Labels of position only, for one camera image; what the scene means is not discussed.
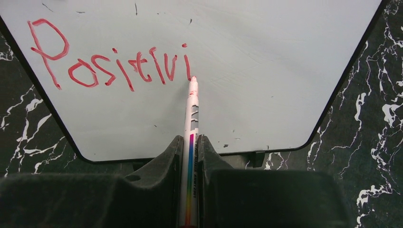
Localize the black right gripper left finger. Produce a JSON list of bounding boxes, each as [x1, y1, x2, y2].
[[0, 136, 183, 228]]

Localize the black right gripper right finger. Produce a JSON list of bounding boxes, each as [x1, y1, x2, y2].
[[198, 136, 353, 228]]

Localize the black framed whiteboard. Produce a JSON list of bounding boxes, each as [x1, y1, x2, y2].
[[0, 0, 381, 162]]

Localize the white whiteboard marker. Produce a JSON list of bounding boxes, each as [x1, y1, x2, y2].
[[178, 76, 199, 228]]

